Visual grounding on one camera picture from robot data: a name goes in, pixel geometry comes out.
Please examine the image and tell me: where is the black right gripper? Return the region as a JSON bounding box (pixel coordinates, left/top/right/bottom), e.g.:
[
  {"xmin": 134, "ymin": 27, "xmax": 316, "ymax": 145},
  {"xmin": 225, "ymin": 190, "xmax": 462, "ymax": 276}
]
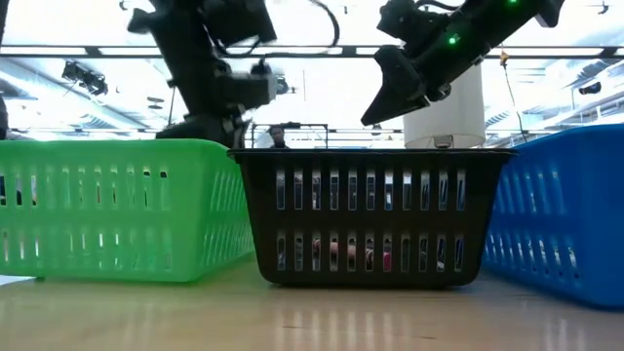
[{"xmin": 360, "ymin": 46, "xmax": 482, "ymax": 127}]

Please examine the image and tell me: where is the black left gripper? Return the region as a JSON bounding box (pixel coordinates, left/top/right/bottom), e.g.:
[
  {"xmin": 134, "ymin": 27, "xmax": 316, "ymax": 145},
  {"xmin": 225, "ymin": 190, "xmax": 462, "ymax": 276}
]
[{"xmin": 155, "ymin": 97, "xmax": 248, "ymax": 149}]

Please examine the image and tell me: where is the green plastic basket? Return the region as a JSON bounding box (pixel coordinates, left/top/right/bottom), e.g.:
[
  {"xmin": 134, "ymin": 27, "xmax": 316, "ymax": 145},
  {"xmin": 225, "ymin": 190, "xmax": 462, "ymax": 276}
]
[{"xmin": 0, "ymin": 137, "xmax": 256, "ymax": 285}]

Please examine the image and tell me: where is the black plastic basket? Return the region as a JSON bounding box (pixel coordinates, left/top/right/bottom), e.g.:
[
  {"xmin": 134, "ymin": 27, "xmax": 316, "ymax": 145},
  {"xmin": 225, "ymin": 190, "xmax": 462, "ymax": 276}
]
[{"xmin": 226, "ymin": 147, "xmax": 519, "ymax": 289}]

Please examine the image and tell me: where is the pink crayon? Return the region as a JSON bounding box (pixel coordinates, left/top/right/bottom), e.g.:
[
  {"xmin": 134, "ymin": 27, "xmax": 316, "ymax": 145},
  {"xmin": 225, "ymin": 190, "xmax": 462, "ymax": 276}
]
[{"xmin": 311, "ymin": 238, "xmax": 394, "ymax": 273}]

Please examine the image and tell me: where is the blue plastic basket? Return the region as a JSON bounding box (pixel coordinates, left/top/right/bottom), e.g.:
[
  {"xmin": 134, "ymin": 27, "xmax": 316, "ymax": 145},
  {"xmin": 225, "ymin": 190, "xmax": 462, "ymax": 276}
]
[{"xmin": 481, "ymin": 123, "xmax": 624, "ymax": 310}]

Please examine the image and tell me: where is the black overhead crossbar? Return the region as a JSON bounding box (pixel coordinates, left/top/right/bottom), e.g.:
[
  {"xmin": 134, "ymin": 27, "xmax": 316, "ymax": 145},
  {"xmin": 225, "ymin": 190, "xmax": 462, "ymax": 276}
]
[{"xmin": 0, "ymin": 45, "xmax": 624, "ymax": 59}]

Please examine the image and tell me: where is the white lamp with wooden base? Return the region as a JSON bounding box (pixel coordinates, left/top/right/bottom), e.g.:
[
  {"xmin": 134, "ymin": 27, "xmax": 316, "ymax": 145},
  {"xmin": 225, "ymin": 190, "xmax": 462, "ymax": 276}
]
[{"xmin": 403, "ymin": 62, "xmax": 488, "ymax": 150}]

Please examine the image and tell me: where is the person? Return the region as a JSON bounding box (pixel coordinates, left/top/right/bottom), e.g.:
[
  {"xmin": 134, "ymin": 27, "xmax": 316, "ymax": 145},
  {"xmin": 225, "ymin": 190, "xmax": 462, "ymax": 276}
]
[{"xmin": 267, "ymin": 125, "xmax": 290, "ymax": 149}]

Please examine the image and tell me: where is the black ceiling spotlight cluster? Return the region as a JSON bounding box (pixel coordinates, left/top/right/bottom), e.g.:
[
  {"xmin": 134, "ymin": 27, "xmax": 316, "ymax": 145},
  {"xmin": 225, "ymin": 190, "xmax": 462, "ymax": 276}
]
[{"xmin": 60, "ymin": 60, "xmax": 109, "ymax": 98}]

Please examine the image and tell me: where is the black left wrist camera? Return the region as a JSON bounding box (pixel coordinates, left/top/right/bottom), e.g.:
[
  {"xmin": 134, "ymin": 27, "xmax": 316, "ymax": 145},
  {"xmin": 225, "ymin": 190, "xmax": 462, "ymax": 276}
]
[{"xmin": 221, "ymin": 61, "xmax": 279, "ymax": 112}]

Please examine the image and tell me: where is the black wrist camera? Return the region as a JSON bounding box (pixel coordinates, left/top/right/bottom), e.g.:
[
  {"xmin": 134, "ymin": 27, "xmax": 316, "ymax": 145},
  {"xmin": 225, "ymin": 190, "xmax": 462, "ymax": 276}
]
[
  {"xmin": 377, "ymin": 0, "xmax": 452, "ymax": 43},
  {"xmin": 221, "ymin": 61, "xmax": 279, "ymax": 112}
]

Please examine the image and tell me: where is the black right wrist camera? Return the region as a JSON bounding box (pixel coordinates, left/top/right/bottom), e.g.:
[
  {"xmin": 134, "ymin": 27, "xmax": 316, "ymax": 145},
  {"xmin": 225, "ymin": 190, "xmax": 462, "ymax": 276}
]
[{"xmin": 377, "ymin": 0, "xmax": 452, "ymax": 43}]

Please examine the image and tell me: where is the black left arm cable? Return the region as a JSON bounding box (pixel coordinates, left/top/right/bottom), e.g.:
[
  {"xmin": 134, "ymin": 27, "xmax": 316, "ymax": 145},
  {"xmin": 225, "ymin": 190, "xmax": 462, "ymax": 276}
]
[{"xmin": 306, "ymin": 0, "xmax": 341, "ymax": 58}]

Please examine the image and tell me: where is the black metal rack frame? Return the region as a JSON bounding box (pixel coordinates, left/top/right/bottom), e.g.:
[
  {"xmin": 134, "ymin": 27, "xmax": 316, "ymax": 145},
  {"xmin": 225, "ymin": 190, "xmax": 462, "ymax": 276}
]
[{"xmin": 251, "ymin": 121, "xmax": 329, "ymax": 149}]

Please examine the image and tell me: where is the thin hanging black cable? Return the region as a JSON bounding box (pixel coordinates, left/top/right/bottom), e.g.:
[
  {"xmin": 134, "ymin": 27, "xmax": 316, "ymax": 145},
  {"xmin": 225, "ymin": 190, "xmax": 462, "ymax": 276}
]
[{"xmin": 497, "ymin": 48, "xmax": 530, "ymax": 142}]

